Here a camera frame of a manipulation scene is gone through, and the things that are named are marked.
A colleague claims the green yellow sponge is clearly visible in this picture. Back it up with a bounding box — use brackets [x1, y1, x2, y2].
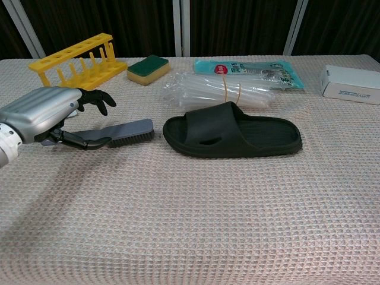
[126, 54, 172, 87]

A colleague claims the clear plastic tube bundle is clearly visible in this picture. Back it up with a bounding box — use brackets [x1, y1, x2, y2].
[160, 71, 276, 112]

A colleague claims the black rubber slipper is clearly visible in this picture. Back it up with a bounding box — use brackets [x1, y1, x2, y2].
[162, 100, 303, 159]

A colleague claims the grey scrubbing brush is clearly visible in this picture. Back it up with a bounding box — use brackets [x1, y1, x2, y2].
[40, 118, 156, 148]

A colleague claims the white cardboard box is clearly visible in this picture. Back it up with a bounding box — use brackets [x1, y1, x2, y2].
[319, 64, 380, 106]

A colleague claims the teal cleaning cloth package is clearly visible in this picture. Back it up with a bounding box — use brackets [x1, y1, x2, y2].
[193, 58, 306, 93]

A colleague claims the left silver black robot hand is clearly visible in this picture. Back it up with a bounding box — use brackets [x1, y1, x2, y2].
[0, 86, 117, 151]

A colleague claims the dark green curtain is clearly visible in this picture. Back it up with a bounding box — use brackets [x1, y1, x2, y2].
[0, 0, 33, 60]
[189, 0, 299, 57]
[292, 0, 380, 64]
[20, 0, 176, 59]

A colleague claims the white partition frame post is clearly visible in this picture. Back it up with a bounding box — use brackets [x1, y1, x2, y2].
[283, 0, 310, 56]
[173, 0, 191, 57]
[0, 0, 47, 59]

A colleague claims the yellow test tube rack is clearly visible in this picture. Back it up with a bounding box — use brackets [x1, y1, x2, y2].
[28, 33, 128, 91]

